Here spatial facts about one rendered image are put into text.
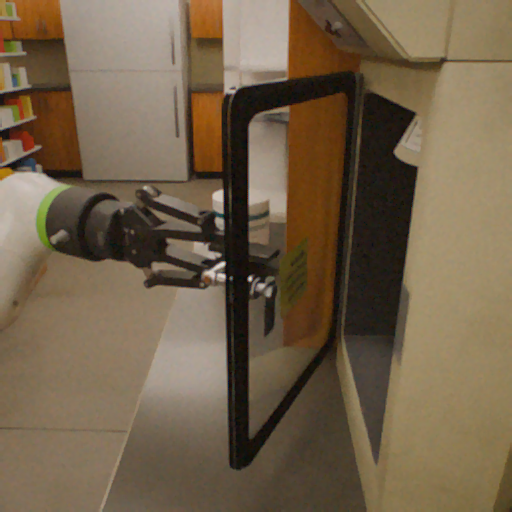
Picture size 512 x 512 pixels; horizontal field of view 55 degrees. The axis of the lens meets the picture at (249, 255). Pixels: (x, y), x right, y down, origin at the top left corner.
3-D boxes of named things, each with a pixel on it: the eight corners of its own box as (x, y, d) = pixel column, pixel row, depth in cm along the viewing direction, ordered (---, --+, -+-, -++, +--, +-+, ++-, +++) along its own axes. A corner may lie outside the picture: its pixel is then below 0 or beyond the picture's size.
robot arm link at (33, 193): (-4, 152, 70) (47, 194, 79) (-53, 228, 66) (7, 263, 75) (66, 163, 64) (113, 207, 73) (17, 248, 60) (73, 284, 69)
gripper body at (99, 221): (87, 268, 63) (145, 284, 59) (78, 204, 60) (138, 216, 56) (127, 248, 69) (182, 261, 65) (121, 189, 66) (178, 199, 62)
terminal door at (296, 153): (335, 341, 78) (356, 69, 62) (235, 479, 53) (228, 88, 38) (330, 340, 78) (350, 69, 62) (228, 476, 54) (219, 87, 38)
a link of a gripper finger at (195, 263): (130, 244, 60) (130, 254, 61) (207, 271, 56) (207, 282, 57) (151, 234, 63) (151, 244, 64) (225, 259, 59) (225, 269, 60)
